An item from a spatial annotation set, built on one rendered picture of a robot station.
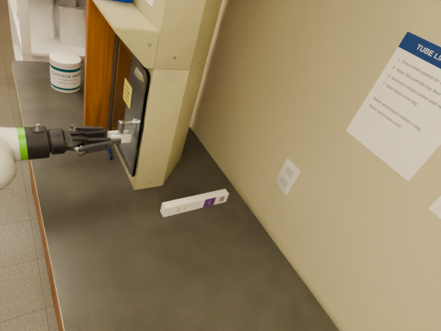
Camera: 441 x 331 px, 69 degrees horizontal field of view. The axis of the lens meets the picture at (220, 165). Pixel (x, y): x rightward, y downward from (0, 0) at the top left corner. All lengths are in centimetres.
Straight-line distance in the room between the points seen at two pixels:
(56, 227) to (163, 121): 45
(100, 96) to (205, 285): 82
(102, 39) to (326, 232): 100
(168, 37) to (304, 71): 42
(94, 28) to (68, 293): 84
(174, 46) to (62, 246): 64
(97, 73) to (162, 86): 41
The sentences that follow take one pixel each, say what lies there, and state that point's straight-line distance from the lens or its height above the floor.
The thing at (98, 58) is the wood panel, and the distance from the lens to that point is 130.
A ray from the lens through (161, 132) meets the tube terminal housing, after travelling 106.
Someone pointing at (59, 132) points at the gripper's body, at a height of 118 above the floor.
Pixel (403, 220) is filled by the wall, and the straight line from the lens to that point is 92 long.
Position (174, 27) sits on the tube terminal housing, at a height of 153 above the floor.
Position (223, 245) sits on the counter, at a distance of 111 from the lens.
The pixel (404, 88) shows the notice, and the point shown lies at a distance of 88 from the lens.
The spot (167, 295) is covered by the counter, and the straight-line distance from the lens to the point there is 97.
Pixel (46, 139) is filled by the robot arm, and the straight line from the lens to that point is 101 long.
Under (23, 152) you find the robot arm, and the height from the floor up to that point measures 115.
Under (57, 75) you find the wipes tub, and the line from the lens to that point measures 168.
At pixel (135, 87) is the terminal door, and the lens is 104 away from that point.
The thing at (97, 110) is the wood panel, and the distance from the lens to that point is 140.
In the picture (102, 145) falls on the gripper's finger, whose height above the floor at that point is 115.
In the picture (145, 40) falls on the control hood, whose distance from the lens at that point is 89.
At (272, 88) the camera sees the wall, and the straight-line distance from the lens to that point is 116.
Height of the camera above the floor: 178
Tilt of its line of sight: 37 degrees down
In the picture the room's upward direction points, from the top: 20 degrees clockwise
